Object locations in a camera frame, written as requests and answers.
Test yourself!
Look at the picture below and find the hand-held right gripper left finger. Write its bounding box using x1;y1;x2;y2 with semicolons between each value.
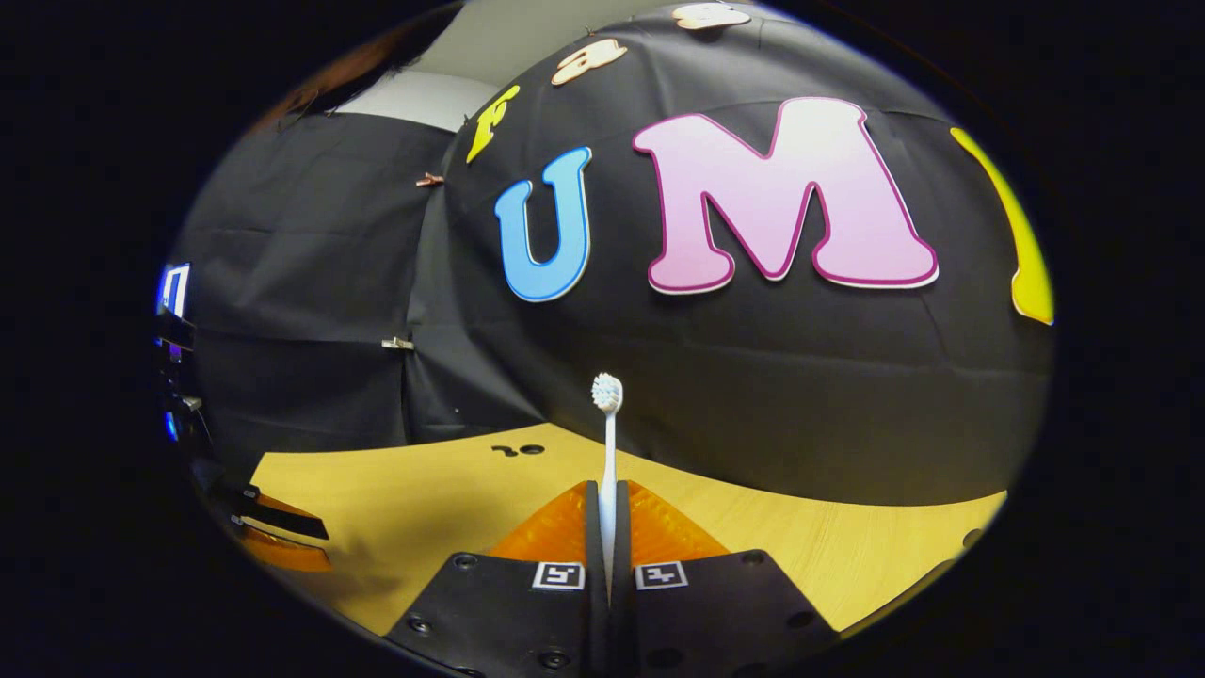
381;480;611;678

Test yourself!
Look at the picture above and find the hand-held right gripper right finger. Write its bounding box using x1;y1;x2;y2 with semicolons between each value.
612;480;844;678

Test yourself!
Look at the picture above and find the light blue toothbrush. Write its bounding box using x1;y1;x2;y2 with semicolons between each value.
590;372;625;604

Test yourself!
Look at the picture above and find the wooden desktop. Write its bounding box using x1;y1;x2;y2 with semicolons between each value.
247;421;1008;637

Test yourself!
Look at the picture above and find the blue lit screen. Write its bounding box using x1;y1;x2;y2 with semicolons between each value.
155;262;193;319

